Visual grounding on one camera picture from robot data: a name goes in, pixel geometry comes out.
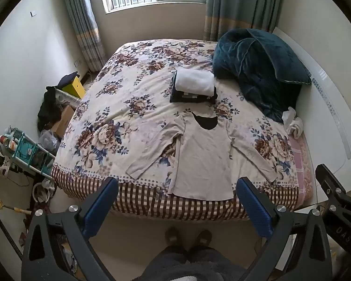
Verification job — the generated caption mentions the folded white garment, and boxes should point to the folded white garment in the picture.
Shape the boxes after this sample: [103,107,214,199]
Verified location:
[175,70,215,97]

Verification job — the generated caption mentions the white plastic bin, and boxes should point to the white plastic bin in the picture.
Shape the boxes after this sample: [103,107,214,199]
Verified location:
[54,89,82,108]

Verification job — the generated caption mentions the pink checkered mattress pad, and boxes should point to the pink checkered mattress pad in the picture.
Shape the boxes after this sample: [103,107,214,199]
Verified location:
[289,136,315,209]

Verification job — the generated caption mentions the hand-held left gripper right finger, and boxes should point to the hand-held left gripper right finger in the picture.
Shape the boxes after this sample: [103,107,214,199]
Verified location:
[236,176,333,281]

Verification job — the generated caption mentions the clear plastic bag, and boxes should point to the clear plastic bag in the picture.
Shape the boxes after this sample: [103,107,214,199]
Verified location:
[39,129,58,153]

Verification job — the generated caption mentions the folded black garment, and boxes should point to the folded black garment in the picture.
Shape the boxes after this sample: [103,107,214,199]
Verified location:
[170,74,218,105]

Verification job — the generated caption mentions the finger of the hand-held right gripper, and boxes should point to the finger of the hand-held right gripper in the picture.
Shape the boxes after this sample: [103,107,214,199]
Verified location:
[315,164,351,204]

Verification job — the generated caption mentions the dark blue cap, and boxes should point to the dark blue cap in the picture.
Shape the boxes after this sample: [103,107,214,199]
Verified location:
[58,72,80,90]

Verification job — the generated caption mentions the cardboard box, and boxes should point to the cardboard box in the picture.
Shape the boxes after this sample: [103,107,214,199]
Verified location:
[51,105,76,139]

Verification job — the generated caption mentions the teal storage rack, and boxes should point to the teal storage rack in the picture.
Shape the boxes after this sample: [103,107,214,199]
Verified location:
[0,126,57,180]

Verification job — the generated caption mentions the white ring-shaped object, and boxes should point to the white ring-shaped object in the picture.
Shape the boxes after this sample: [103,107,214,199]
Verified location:
[32,180,56,204]

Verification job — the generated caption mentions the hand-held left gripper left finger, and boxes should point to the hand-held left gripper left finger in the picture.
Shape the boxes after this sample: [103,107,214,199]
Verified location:
[21,176,119,281]

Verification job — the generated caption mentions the blue-grey curtain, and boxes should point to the blue-grey curtain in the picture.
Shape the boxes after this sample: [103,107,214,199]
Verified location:
[203,0,281,42]
[60,0,107,71]

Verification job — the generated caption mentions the black clothes pile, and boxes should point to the black clothes pile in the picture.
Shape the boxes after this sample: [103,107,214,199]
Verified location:
[37,86,63,131]

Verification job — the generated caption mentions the crumpled white cloth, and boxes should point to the crumpled white cloth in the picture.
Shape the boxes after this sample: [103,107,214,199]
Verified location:
[282,107,304,139]

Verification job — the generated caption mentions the white bed headboard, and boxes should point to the white bed headboard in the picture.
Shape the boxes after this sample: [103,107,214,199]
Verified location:
[272,26,351,208]

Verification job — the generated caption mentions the beige long-sleeve shirt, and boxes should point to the beige long-sleeve shirt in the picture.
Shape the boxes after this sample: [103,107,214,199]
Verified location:
[126,112,283,201]

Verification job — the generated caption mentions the brown slipper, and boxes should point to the brown slipper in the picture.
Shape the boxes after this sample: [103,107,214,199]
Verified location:
[193,229,213,251]

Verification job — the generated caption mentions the floral bed sheet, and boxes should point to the floral bed sheet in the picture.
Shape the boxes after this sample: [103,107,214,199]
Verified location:
[51,39,299,221]

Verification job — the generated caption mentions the teal velvet quilt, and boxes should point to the teal velvet quilt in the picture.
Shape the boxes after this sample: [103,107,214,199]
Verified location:
[213,29,303,123]

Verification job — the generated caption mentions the person's legs in grey pants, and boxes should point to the person's legs in grey pants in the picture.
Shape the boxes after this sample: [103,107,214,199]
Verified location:
[140,245,247,281]

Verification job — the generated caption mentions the teal velvet pillow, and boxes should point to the teal velvet pillow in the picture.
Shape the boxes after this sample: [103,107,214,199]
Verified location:
[247,29,312,85]

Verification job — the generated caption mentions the yellow box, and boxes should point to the yellow box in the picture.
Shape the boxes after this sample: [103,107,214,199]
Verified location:
[61,77,85,99]

